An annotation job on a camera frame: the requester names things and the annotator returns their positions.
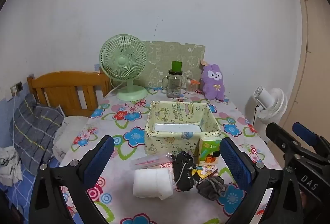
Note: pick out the glass jar mug green top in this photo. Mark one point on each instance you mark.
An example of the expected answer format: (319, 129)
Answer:
(175, 84)

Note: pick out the green desk fan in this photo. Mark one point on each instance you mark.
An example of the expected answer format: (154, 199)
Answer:
(121, 61)

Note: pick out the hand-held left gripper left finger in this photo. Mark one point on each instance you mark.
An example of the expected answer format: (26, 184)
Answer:
(99, 159)

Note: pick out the yellow cartoon packet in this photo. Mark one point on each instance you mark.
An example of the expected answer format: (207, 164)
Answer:
(206, 171)

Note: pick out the black plastic bag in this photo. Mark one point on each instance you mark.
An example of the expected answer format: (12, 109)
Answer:
(183, 172)

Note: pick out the pink cartoon packet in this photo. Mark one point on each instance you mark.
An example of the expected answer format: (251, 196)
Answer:
(166, 166)

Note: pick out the wall socket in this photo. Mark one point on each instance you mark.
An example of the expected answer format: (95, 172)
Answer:
(16, 87)

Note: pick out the clear container orange lid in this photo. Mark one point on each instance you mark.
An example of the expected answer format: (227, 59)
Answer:
(192, 88)

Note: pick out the green patterned board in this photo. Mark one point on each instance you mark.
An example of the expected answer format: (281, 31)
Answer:
(165, 59)

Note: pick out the grey plaid pillow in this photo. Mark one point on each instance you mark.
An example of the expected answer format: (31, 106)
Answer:
(33, 131)

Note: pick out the green tissue packet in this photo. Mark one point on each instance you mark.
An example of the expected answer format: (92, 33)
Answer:
(208, 151)

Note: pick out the wooden bed headboard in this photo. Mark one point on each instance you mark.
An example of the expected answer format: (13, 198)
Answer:
(64, 79)

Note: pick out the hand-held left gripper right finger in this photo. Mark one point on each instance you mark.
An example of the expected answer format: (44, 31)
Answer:
(234, 162)

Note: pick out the clear plastic packet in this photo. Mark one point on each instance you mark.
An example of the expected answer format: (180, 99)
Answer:
(149, 162)

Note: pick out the purple plush bunny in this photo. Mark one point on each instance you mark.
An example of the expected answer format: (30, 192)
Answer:
(212, 84)

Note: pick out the white folded blanket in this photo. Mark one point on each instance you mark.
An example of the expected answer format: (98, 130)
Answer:
(69, 131)

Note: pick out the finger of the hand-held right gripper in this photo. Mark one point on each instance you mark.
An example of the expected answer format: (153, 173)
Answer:
(283, 141)
(304, 133)

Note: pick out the blue checked bed sheet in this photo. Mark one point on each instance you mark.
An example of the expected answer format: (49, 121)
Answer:
(18, 193)

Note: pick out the beige door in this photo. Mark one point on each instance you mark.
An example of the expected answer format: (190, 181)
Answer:
(314, 59)

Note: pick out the white floor fan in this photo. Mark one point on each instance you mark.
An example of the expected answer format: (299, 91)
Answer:
(270, 105)

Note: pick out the crumpled white cloth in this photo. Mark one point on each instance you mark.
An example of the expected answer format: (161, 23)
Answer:
(9, 167)

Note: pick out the yellow cartoon print storage box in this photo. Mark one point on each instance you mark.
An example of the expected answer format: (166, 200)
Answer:
(167, 144)

